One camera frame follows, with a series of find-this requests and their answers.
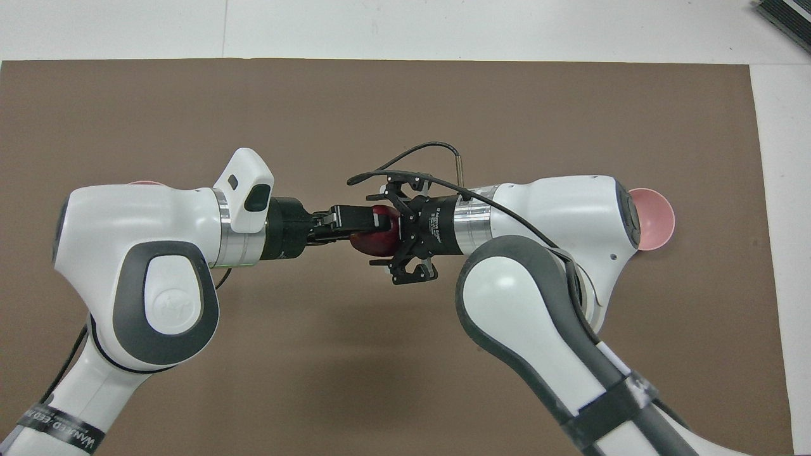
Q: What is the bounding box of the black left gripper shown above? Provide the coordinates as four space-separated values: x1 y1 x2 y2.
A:
260 197 402 261

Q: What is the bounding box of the brown table mat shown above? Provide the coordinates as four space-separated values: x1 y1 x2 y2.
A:
0 58 795 456

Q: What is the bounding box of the black ribbed device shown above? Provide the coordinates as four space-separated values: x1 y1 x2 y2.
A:
753 0 811 38

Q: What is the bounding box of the dark red apple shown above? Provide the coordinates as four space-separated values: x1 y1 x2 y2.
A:
350 205 404 258

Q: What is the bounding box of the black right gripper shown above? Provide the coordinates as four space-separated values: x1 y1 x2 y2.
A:
369 175 470 286

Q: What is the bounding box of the pink bowl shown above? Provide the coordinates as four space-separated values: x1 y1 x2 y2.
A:
627 187 676 252

